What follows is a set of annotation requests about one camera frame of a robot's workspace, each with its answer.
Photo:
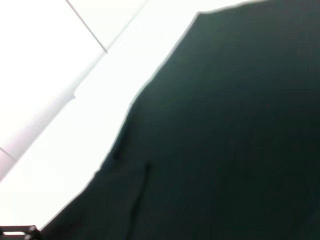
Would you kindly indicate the black shirt with FREE print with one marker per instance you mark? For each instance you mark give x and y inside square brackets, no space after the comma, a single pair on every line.
[212,137]

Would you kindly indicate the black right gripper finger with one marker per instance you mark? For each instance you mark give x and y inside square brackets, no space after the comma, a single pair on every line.
[20,232]

